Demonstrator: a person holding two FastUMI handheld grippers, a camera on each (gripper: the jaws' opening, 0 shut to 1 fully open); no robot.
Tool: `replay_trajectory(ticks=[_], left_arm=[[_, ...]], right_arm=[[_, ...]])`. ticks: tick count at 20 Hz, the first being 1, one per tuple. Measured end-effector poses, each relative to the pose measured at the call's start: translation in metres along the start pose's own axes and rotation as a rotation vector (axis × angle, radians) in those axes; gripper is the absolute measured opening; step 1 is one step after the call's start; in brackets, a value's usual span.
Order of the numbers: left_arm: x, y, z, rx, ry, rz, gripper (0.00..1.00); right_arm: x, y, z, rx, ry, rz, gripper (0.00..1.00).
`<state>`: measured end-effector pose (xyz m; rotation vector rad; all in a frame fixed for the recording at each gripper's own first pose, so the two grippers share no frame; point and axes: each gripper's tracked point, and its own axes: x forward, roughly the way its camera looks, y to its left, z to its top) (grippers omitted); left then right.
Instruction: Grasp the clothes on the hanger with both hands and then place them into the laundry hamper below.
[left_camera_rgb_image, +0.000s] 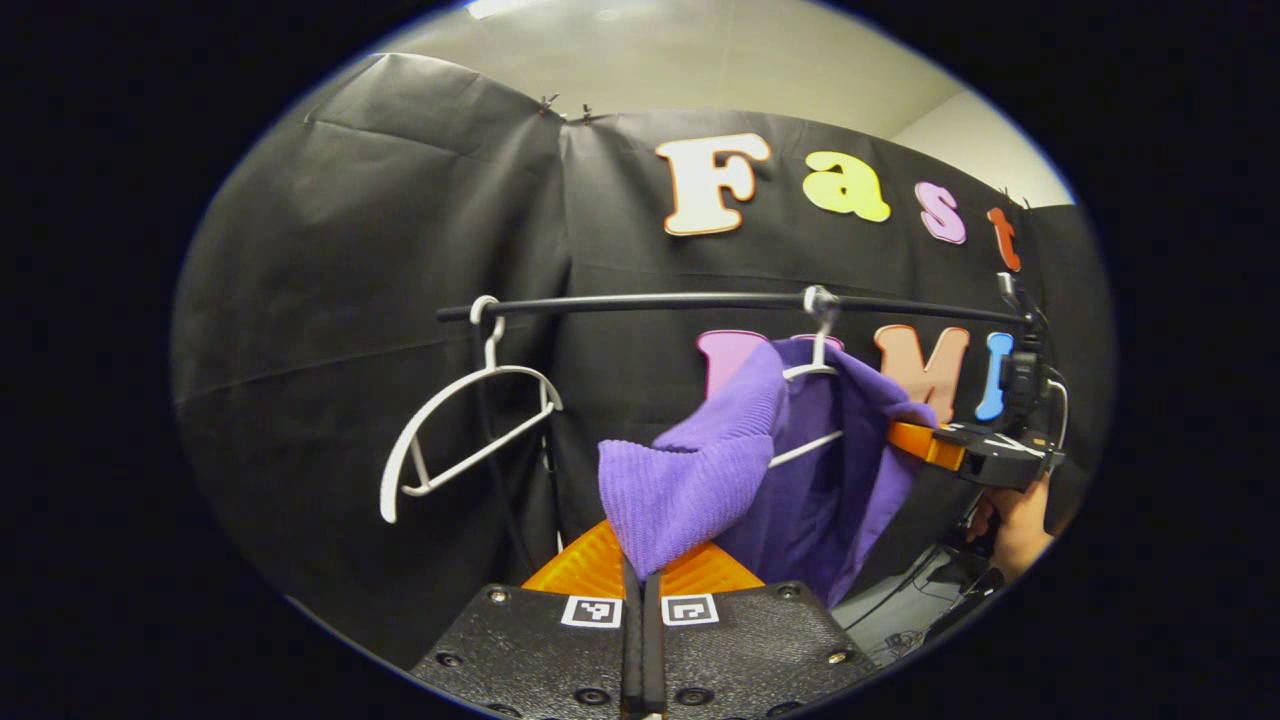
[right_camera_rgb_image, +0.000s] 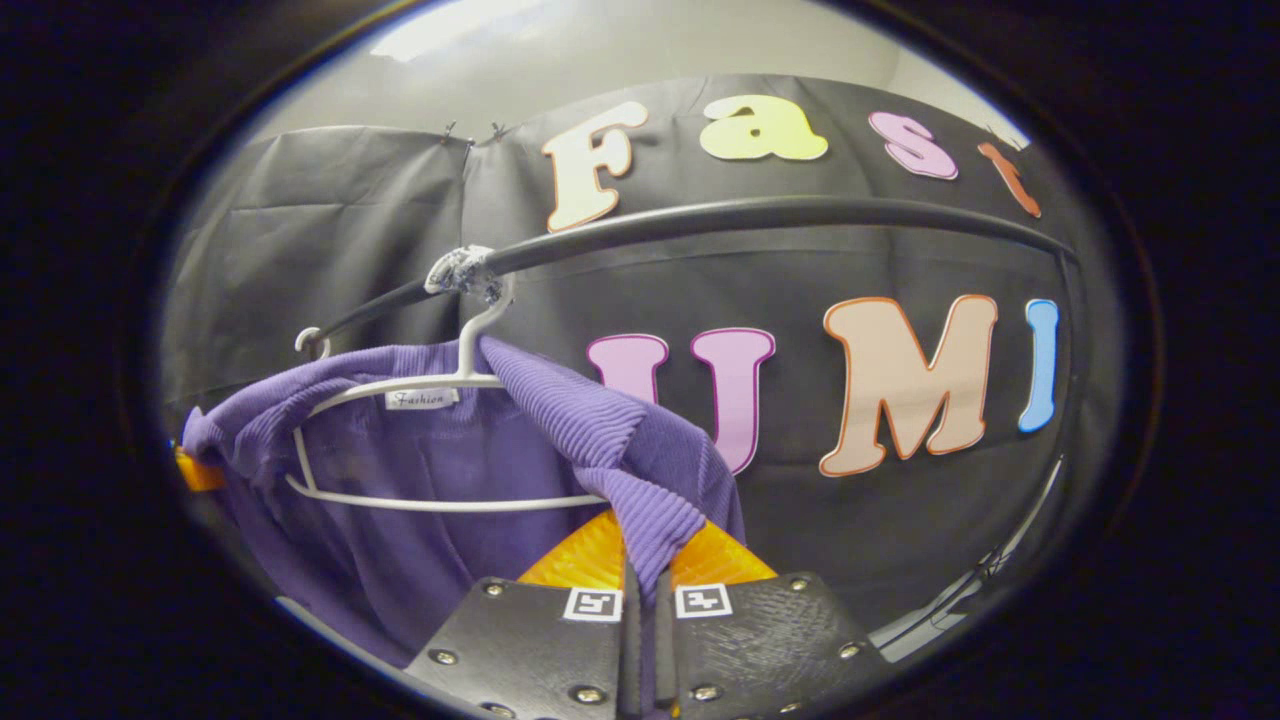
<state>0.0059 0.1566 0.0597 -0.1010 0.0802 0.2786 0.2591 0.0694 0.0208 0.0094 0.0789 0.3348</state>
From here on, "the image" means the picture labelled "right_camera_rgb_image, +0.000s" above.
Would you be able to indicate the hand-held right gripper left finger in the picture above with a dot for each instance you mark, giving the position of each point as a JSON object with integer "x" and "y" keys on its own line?
{"x": 540, "y": 640}

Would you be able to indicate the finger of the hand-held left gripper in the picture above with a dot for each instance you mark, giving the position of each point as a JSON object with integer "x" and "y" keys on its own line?
{"x": 200, "y": 475}

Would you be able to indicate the purple ribbed cardigan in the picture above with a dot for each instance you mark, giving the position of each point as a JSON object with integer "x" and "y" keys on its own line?
{"x": 420, "y": 560}

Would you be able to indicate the black backdrop cloth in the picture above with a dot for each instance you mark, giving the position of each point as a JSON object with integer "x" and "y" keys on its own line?
{"x": 330, "y": 220}

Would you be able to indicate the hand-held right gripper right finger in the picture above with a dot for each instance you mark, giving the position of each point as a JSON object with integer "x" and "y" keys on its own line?
{"x": 760, "y": 630}

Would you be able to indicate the white plastic clothes hanger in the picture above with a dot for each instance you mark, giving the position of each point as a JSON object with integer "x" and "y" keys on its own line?
{"x": 305, "y": 340}
{"x": 440, "y": 382}

